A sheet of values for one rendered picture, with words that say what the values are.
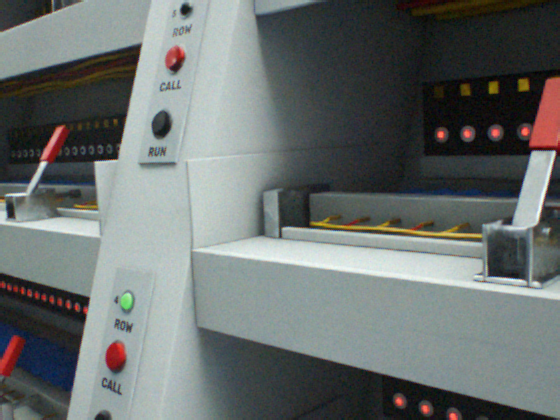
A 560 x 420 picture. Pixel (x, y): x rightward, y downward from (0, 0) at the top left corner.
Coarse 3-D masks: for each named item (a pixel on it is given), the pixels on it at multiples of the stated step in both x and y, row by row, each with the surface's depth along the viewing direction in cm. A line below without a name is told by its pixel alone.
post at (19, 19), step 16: (0, 0) 99; (16, 0) 101; (32, 0) 102; (48, 0) 104; (0, 16) 99; (16, 16) 101; (32, 16) 102; (0, 32) 99; (16, 96) 102; (32, 96) 103; (0, 112) 100; (16, 112) 102; (0, 128) 100; (0, 144) 100; (0, 160) 100
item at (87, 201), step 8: (0, 184) 73; (8, 184) 72; (16, 184) 71; (24, 184) 70; (40, 184) 68; (48, 184) 67; (88, 184) 62; (0, 192) 72; (8, 192) 71; (16, 192) 70; (24, 192) 68; (56, 192) 63; (64, 192) 62; (88, 192) 59; (0, 200) 69; (56, 200) 62; (64, 200) 62; (72, 200) 61; (80, 200) 60; (88, 200) 59; (64, 208) 63; (72, 208) 62; (80, 208) 61; (88, 208) 56; (96, 208) 55
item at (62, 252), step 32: (96, 192) 44; (0, 224) 56; (32, 224) 53; (64, 224) 52; (96, 224) 51; (0, 256) 57; (32, 256) 52; (64, 256) 48; (96, 256) 45; (64, 288) 49
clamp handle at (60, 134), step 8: (56, 128) 59; (64, 128) 58; (56, 136) 58; (64, 136) 58; (48, 144) 58; (56, 144) 58; (48, 152) 58; (56, 152) 58; (48, 160) 57; (40, 168) 58; (40, 176) 57; (32, 184) 57; (32, 192) 57
